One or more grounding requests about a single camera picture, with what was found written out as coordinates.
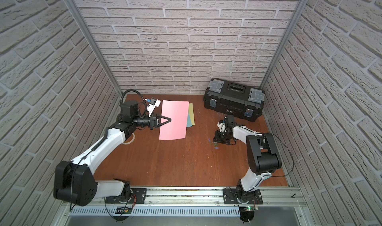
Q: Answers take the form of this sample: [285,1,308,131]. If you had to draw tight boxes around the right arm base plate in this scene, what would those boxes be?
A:
[222,187,263,205]

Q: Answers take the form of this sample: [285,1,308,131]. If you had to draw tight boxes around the light blue paper sheet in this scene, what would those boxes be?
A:
[187,115,193,127]

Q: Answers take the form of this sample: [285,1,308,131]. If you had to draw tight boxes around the left corner aluminium post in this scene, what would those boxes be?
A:
[63,0,122,96]

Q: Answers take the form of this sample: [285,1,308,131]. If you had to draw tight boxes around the black plastic toolbox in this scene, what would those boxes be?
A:
[203,78,265,122]

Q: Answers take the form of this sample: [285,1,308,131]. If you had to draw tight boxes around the pink paper sheet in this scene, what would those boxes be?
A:
[159,100,189,141]

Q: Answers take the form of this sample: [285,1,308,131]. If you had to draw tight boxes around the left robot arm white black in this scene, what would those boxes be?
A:
[53,90,171,206]

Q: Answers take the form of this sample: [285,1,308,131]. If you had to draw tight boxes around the corner aluminium post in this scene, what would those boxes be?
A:
[63,0,122,96]
[260,0,308,90]

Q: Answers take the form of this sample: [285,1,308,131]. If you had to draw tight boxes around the aluminium front rail frame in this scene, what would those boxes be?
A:
[52,186,313,226]

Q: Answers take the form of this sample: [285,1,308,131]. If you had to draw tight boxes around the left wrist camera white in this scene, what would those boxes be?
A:
[145,98,161,117]

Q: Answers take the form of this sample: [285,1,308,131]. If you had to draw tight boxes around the clear tape roll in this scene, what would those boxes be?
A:
[122,133,135,145]

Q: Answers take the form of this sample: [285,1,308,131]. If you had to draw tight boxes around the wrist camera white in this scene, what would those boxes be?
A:
[145,98,161,117]
[217,121,226,132]

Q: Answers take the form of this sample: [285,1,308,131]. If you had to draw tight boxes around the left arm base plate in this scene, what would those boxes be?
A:
[105,188,147,204]

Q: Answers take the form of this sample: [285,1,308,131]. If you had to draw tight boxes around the right corner aluminium post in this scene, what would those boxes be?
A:
[260,0,308,90]

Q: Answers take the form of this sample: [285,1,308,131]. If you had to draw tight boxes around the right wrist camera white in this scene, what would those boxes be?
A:
[217,121,226,132]

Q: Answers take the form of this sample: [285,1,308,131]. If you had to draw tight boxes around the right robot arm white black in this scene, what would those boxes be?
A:
[213,115,282,204]

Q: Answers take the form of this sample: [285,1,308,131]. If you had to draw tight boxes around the yellow paper sheet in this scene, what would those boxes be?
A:
[189,103,195,126]

